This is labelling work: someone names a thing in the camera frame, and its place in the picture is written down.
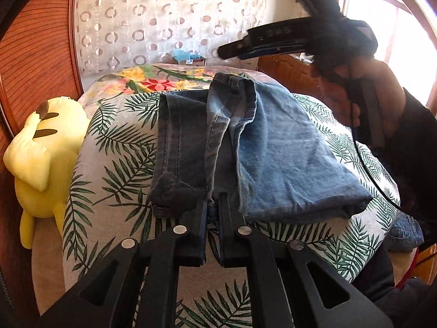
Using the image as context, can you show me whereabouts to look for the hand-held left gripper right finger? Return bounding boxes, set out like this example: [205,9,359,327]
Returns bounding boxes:
[218,193,393,328]

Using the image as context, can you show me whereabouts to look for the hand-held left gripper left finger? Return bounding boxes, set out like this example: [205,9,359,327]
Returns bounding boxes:
[36,200,209,328]

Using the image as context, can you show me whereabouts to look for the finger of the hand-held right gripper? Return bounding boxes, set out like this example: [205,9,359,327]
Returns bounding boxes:
[239,43,309,60]
[218,20,309,60]

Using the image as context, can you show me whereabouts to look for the blue denim pants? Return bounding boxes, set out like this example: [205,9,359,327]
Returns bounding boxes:
[148,72,373,222]

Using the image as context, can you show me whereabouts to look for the person's right hand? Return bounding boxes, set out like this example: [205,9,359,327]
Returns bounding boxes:
[312,56,408,140]

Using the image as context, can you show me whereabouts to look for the wooden side cabinet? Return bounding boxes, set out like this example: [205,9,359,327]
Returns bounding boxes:
[258,54,323,98]

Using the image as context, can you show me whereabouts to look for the cardboard box with blue cloth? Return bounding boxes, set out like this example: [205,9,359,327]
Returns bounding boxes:
[171,48,206,68]

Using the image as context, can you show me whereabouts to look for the leaf-print bed sheet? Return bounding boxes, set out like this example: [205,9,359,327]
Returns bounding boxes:
[63,85,401,328]

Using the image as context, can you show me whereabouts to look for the sheer circle-print curtain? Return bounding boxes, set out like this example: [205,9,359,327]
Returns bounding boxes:
[73,0,270,74]

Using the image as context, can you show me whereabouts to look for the floral blanket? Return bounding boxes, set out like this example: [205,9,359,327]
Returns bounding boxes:
[97,63,260,96]

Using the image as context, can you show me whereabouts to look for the person's black clothing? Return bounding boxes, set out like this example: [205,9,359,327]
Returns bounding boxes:
[352,244,437,328]

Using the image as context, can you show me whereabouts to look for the yellow plush toy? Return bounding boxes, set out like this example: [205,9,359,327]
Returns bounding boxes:
[3,97,91,249]

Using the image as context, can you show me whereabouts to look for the crumpled blue jeans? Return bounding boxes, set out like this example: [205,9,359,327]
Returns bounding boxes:
[387,212,426,251]

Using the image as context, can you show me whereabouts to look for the black cable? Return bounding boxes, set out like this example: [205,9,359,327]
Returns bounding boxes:
[353,128,401,210]

